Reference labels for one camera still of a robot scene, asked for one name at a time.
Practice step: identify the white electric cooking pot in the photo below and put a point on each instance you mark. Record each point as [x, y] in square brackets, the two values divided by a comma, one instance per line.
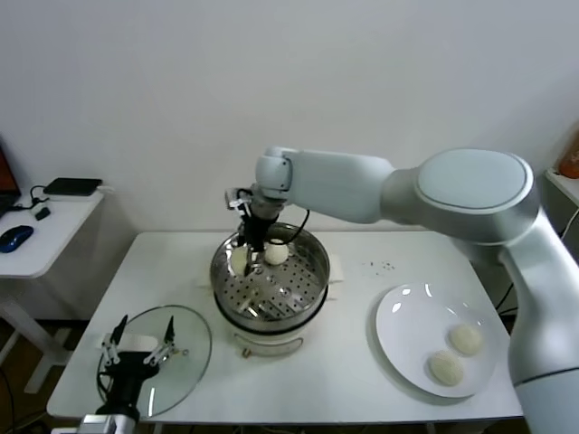
[267, 339]

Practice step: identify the flat white box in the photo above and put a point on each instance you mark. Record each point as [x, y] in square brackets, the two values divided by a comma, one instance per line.
[68, 200]

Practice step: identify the white round plate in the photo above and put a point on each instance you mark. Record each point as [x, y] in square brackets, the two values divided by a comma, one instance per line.
[407, 325]

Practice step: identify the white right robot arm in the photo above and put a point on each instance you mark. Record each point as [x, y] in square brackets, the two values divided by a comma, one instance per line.
[452, 194]

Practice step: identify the steamed white baozi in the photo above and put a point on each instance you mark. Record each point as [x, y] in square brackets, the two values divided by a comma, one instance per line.
[276, 254]
[238, 261]
[445, 368]
[465, 339]

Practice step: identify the small black dongle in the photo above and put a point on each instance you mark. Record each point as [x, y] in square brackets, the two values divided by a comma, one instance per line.
[43, 214]

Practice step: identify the flat black box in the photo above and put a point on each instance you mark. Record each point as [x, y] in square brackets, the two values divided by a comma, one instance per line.
[72, 186]

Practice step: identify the blue computer mouse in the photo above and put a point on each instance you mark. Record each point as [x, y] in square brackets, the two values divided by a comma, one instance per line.
[16, 237]

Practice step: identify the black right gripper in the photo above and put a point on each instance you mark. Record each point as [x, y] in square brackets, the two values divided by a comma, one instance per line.
[260, 233]

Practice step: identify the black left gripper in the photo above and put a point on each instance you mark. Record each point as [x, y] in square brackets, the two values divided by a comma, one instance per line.
[131, 366]

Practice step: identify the perforated steel steamer basket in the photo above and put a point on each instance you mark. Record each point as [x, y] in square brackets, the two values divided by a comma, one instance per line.
[294, 289]

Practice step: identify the white side desk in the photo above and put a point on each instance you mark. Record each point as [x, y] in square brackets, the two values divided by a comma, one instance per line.
[54, 244]

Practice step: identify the glass pot lid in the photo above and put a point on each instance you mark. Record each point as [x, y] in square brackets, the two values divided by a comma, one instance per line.
[194, 343]

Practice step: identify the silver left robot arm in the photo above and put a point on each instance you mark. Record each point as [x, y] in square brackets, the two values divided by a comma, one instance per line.
[108, 426]

